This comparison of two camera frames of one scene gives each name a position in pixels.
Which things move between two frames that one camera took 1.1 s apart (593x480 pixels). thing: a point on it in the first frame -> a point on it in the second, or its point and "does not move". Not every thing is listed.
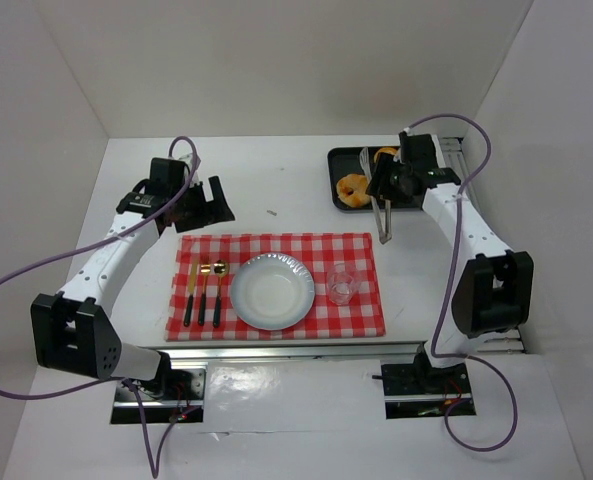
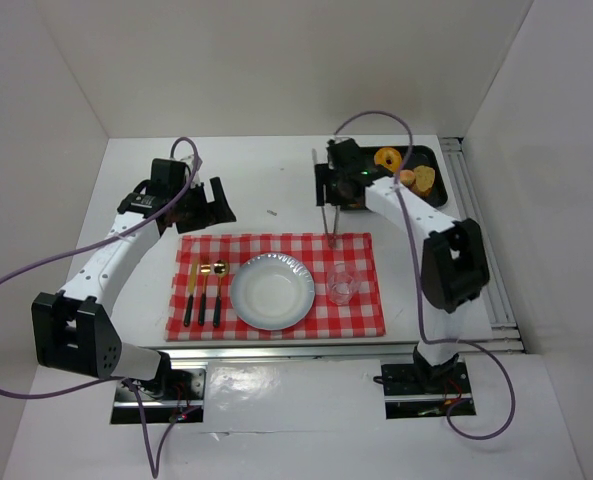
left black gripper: x=196 y=211 does not move
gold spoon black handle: x=220 y=268 does not move
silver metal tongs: x=385 y=236 -> x=331 y=241
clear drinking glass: x=343 y=283 does not move
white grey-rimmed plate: x=272 y=291 does not move
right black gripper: x=380 y=181 -> x=326 y=185
